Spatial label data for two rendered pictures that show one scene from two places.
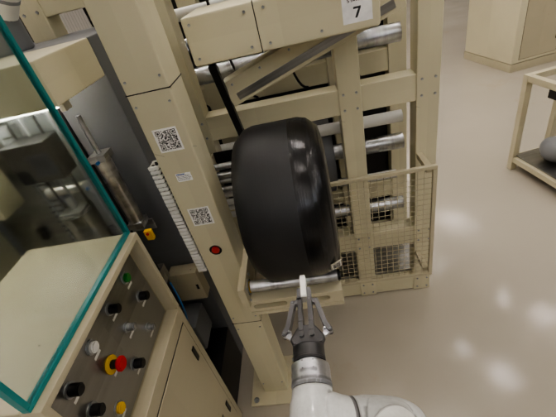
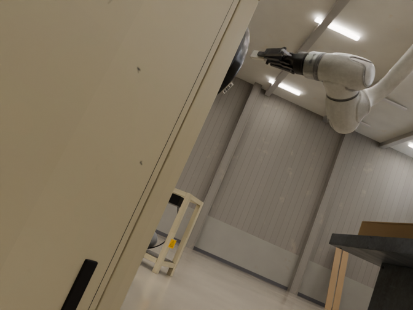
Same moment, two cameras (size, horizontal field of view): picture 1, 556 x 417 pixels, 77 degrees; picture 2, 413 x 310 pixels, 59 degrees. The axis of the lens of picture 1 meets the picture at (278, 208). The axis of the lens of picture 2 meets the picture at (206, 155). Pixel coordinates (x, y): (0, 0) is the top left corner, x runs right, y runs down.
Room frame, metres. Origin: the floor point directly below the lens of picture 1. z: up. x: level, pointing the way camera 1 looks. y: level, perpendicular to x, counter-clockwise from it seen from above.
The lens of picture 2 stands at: (0.08, 1.07, 0.45)
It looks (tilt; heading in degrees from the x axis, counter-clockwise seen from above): 12 degrees up; 299
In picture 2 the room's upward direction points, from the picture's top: 24 degrees clockwise
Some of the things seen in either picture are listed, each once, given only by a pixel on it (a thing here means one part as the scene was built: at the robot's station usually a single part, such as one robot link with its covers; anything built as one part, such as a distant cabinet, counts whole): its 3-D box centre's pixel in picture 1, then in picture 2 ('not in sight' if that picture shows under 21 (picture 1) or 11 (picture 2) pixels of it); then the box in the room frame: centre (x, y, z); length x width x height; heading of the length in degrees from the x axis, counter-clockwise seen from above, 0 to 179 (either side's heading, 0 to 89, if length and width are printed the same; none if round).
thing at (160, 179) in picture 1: (183, 220); not in sight; (1.06, 0.34, 1.19); 0.05 x 0.04 x 0.48; 171
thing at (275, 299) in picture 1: (294, 292); not in sight; (0.92, 0.02, 0.83); 0.36 x 0.09 x 0.06; 81
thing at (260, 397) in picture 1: (276, 379); not in sight; (1.08, 0.25, 0.01); 0.27 x 0.27 x 0.02; 81
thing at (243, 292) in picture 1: (248, 261); not in sight; (1.09, 0.17, 0.90); 0.40 x 0.03 x 0.10; 171
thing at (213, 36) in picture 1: (280, 16); not in sight; (1.33, -0.18, 1.71); 0.61 x 0.25 x 0.15; 81
